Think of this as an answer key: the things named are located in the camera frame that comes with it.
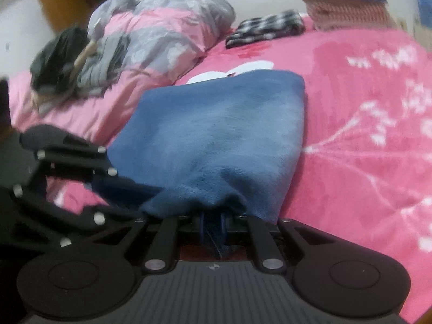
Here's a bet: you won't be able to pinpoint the pink grey floral duvet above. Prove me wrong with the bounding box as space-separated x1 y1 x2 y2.
9 0 236 145

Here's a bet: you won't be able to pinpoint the blue denim jeans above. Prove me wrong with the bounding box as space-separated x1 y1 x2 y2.
92 69 305 222

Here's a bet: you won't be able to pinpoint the pink patterned folded garment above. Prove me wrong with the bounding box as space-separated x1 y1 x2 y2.
303 0 396 31

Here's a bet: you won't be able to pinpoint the dark green garment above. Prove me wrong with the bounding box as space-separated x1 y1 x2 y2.
30 26 89 95

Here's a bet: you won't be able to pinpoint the black white plaid garment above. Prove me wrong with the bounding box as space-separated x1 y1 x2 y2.
225 9 305 49

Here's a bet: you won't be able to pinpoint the pink floral bed blanket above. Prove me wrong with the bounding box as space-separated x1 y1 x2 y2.
179 29 431 323

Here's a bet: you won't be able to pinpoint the grey knit garment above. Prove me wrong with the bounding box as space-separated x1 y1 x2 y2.
76 32 130 96

